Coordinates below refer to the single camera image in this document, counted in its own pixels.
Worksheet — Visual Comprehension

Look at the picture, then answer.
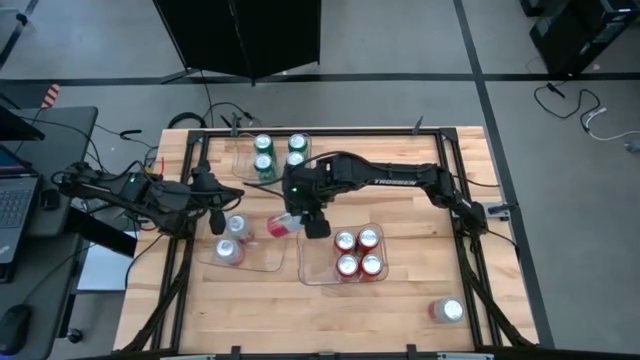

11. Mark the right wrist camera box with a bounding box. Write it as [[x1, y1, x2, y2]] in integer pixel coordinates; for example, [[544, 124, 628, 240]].
[[297, 164, 331, 194]]

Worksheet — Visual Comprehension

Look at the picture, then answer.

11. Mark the black floor cable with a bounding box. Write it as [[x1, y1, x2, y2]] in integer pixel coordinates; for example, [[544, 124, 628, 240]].
[[532, 81, 602, 135]]

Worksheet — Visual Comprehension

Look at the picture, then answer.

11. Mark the black laptop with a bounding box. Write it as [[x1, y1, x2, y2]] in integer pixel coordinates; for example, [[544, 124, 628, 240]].
[[0, 143, 41, 284]]

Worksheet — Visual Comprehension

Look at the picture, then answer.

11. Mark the black mouse with blue light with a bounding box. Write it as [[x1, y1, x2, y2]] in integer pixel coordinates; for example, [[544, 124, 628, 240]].
[[0, 303, 34, 360]]

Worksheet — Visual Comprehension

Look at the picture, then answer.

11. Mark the red Fanta soda can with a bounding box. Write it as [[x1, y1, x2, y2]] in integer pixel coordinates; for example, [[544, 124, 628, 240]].
[[333, 228, 358, 254], [335, 253, 361, 280], [359, 252, 385, 280], [356, 226, 382, 253]]

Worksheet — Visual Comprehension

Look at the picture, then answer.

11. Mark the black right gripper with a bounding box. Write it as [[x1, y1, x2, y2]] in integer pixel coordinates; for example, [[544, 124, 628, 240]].
[[281, 158, 347, 240]]

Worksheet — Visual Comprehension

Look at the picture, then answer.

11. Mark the clear plastic bin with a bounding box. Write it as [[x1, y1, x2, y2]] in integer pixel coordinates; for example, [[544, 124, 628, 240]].
[[231, 131, 312, 184], [296, 221, 390, 287], [196, 218, 290, 275]]

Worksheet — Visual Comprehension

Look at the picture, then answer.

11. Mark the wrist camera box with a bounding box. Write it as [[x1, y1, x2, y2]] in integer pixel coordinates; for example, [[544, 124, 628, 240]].
[[191, 160, 216, 187], [297, 164, 331, 194]]

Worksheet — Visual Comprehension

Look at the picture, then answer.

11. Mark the white floor cable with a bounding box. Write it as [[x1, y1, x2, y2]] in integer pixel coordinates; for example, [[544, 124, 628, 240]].
[[583, 106, 640, 143]]

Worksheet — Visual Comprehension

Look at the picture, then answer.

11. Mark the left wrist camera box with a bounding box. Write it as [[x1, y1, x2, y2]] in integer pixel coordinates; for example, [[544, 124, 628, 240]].
[[191, 160, 216, 187]]

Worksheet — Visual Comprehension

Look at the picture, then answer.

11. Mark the black aluminium table frame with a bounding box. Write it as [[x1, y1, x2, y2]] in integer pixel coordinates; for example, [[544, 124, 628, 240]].
[[113, 127, 541, 360]]

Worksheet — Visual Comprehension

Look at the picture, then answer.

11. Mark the black desk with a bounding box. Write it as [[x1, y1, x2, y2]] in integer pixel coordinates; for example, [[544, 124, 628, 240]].
[[0, 106, 100, 360]]

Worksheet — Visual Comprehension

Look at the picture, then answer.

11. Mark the black cable bundle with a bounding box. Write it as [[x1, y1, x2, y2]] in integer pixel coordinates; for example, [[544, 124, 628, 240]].
[[167, 101, 264, 132]]

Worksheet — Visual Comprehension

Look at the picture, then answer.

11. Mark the black monitor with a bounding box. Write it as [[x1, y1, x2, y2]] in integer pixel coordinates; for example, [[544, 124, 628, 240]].
[[0, 104, 46, 143]]

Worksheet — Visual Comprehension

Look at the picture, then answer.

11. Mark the black computer mouse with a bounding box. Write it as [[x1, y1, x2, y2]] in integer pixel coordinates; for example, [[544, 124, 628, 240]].
[[38, 188, 62, 212]]

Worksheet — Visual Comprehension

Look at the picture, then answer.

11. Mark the white flat board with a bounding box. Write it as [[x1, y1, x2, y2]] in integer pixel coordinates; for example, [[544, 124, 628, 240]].
[[76, 238, 139, 293]]

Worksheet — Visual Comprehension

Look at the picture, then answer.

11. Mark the orange black striped marker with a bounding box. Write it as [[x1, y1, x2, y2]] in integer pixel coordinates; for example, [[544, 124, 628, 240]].
[[39, 83, 62, 110]]

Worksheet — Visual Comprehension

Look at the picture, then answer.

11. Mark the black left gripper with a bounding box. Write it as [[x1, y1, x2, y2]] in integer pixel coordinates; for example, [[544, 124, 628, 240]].
[[182, 179, 245, 236]]

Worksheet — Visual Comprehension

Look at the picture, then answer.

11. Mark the black computer tower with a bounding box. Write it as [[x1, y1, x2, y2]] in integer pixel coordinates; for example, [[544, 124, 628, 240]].
[[528, 0, 640, 77]]

